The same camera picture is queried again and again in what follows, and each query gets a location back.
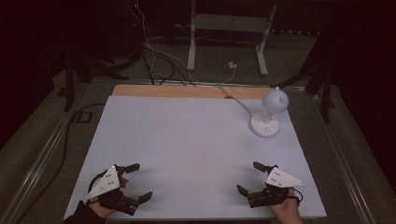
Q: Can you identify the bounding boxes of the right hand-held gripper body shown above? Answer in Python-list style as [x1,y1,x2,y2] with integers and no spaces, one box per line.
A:
[247,166,306,209]

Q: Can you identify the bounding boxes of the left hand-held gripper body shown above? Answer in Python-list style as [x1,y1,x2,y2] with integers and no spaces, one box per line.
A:
[86,164,140,217]

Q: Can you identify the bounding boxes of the person's left hand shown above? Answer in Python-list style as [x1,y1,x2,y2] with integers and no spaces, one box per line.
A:
[88,176,129,219]

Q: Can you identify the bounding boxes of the person's right hand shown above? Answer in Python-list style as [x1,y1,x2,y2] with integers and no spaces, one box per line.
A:
[269,189,304,224]

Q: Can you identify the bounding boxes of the white table mat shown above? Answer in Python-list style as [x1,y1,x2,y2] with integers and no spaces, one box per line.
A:
[64,95,327,220]

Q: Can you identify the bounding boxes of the white desk lamp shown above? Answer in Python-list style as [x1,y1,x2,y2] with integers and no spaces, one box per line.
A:
[248,86,290,139]

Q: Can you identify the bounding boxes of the black stand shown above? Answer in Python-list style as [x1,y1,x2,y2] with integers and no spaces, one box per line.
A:
[64,51,129,112]
[276,31,336,124]

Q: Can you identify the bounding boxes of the white metal stand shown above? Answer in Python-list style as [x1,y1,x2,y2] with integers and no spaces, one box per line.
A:
[186,0,278,77]

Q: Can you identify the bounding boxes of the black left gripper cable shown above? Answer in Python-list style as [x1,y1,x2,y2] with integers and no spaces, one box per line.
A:
[87,170,110,195]

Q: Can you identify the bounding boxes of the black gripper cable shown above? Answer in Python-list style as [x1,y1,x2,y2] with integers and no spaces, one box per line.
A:
[87,170,110,195]
[288,187,304,207]

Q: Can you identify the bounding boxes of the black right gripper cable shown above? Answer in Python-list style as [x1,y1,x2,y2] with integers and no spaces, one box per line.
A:
[288,187,304,207]

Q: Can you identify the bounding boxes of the long black floor cable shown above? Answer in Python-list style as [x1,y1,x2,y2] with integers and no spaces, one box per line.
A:
[15,102,106,224]

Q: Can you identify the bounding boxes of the metal floor rail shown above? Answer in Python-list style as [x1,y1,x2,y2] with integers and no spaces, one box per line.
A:
[306,91,377,224]
[0,81,94,224]

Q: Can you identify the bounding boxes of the white lamp cable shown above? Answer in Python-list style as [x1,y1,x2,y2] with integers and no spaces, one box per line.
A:
[216,84,255,117]

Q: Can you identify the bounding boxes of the black square floor frame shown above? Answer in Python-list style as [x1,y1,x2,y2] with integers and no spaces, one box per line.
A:
[75,110,93,124]

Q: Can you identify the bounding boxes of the black cable bundle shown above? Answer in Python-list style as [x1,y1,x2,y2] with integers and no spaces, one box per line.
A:
[140,46,196,87]

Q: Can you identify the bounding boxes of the thin white cable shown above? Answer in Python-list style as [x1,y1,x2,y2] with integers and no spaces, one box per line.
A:
[134,0,200,86]

